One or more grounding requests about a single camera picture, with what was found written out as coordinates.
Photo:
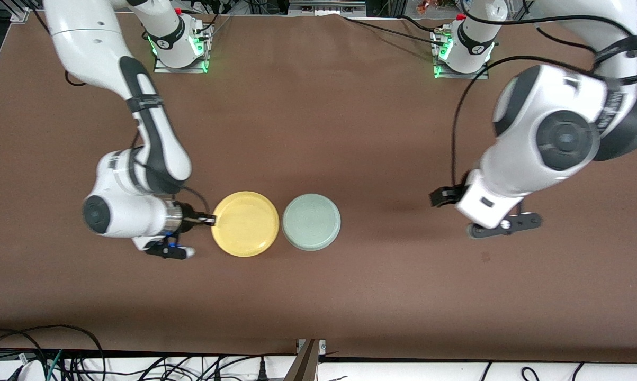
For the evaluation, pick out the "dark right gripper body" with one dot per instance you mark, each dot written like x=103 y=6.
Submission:
x=189 y=217

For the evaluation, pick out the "yellow round plate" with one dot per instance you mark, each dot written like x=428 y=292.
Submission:
x=245 y=224

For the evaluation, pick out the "pale green round plate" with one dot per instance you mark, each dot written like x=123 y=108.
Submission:
x=311 y=222

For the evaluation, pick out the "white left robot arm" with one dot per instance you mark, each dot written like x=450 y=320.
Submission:
x=567 y=137

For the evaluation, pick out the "brown table cover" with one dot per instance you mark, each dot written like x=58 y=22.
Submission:
x=350 y=132

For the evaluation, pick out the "aluminium profile beam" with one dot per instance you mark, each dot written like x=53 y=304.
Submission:
x=305 y=365

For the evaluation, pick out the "white bench surface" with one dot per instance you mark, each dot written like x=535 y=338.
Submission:
x=403 y=373

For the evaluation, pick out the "small orange object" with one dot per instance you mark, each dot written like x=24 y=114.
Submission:
x=427 y=5

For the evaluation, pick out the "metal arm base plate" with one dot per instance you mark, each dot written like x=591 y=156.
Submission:
x=482 y=74
x=202 y=66

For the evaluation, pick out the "metal corner bracket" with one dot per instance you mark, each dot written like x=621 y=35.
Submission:
x=19 y=17

